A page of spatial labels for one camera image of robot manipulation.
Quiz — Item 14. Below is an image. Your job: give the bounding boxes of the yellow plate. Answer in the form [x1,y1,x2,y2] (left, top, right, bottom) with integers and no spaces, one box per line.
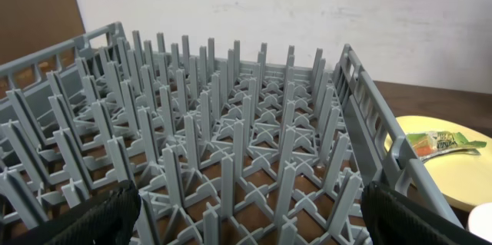
[397,115,491,211]

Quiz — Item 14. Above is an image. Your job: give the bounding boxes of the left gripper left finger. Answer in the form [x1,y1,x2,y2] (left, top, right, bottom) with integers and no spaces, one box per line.
[7,180,141,245]

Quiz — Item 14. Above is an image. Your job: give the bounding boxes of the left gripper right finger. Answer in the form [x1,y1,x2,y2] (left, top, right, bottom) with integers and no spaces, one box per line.
[361,181,490,245]

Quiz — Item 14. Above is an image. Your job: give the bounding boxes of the white bowl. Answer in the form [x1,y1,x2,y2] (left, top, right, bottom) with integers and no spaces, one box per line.
[467,202,492,242]

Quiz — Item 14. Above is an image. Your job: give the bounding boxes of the green snack wrapper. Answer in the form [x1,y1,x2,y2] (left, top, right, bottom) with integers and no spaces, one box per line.
[406,131,487,162]

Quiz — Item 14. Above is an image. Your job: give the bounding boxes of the grey plastic dishwasher rack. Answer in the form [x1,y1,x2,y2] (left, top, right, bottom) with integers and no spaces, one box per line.
[1,23,460,244]

